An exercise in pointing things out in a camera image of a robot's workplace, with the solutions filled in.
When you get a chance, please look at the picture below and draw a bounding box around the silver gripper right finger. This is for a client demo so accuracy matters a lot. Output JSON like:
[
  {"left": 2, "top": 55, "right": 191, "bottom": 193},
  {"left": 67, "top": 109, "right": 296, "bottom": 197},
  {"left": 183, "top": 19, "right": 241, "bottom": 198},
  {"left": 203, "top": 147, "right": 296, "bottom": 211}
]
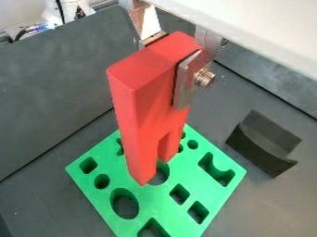
[{"left": 173, "top": 26, "right": 226, "bottom": 111}]

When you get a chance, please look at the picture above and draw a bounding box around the black curved foam block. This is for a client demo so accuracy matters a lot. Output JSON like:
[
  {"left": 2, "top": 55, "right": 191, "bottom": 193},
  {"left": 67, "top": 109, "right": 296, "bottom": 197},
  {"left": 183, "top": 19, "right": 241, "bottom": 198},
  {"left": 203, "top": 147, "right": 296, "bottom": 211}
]
[{"left": 225, "top": 109, "right": 302, "bottom": 178}]

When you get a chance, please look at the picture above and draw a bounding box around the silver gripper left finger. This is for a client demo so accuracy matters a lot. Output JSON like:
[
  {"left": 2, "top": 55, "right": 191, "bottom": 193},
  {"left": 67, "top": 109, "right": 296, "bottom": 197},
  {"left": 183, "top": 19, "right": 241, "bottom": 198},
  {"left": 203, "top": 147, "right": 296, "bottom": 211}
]
[{"left": 119, "top": 0, "right": 167, "bottom": 50}]

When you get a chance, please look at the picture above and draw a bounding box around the red double-square block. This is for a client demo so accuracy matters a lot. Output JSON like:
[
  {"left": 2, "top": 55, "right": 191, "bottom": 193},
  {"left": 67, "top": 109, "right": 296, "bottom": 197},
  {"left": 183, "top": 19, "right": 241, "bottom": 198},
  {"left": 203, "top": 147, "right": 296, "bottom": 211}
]
[{"left": 107, "top": 31, "right": 201, "bottom": 185}]

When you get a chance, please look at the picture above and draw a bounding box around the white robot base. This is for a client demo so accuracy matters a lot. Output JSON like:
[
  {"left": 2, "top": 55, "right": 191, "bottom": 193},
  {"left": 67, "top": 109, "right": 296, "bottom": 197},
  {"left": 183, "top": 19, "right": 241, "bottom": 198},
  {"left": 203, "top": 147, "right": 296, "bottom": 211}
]
[{"left": 0, "top": 0, "right": 96, "bottom": 43}]

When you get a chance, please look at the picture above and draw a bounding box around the green shape-sorting board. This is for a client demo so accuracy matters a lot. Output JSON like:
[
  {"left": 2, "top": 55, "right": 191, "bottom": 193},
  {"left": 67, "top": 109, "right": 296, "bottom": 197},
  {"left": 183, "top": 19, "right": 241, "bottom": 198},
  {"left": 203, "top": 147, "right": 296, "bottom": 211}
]
[{"left": 66, "top": 126, "right": 246, "bottom": 237}]

